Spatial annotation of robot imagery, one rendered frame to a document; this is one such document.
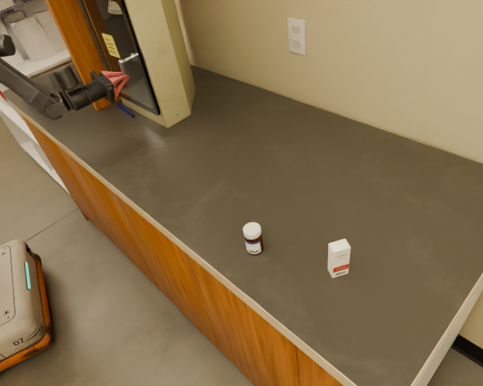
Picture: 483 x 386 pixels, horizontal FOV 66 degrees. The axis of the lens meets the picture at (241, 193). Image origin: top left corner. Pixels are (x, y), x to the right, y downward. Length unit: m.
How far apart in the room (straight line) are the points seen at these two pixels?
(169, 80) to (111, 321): 1.27
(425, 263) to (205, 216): 0.53
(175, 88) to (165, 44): 0.15
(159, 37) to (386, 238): 0.90
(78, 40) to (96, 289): 1.29
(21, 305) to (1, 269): 0.30
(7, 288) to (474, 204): 1.93
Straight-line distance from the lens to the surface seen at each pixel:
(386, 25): 1.16
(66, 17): 1.56
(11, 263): 2.23
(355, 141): 1.19
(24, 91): 1.28
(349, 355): 0.76
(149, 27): 1.27
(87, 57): 1.60
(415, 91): 1.19
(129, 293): 2.12
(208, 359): 1.82
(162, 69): 1.32
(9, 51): 1.52
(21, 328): 1.96
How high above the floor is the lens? 1.64
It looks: 42 degrees down
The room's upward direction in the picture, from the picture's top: 11 degrees counter-clockwise
